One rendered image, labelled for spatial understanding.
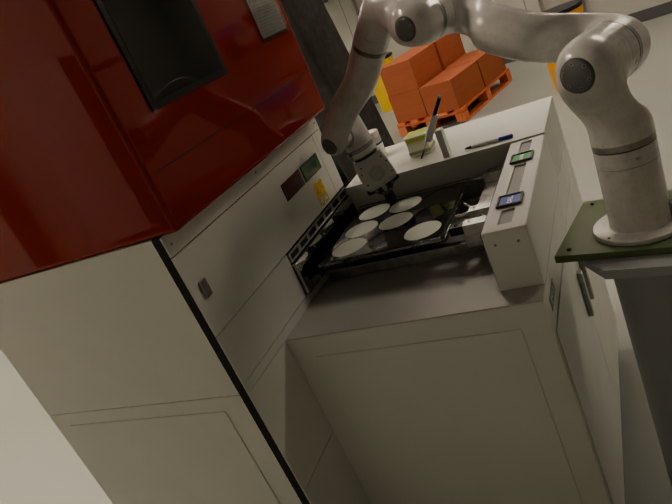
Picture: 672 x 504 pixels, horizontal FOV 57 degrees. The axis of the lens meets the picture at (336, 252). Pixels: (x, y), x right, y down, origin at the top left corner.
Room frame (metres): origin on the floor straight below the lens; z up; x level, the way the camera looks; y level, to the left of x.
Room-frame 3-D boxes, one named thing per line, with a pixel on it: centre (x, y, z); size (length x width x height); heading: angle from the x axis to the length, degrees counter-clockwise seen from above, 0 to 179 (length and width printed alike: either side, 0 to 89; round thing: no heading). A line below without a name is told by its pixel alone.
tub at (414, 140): (1.90, -0.39, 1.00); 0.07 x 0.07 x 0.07; 60
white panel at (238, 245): (1.55, 0.11, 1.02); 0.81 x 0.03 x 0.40; 149
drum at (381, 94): (8.09, -1.50, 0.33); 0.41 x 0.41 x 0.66
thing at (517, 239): (1.36, -0.46, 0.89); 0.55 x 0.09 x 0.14; 149
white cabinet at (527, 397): (1.62, -0.32, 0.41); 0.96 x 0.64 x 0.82; 149
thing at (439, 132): (1.76, -0.41, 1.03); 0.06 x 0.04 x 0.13; 59
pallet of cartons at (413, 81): (6.47, -1.83, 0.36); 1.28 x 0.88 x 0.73; 139
